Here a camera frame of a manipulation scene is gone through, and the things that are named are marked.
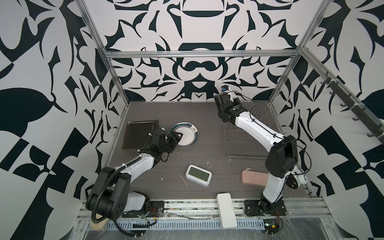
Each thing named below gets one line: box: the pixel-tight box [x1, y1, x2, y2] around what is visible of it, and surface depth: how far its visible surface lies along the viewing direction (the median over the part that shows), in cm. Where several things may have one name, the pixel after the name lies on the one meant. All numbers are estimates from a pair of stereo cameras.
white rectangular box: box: [216, 192, 238, 230], surface depth 71 cm
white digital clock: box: [185, 164, 213, 188], surface depth 83 cm
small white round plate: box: [168, 121, 199, 148], surface depth 104 cm
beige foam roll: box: [90, 218, 109, 232], surface depth 69 cm
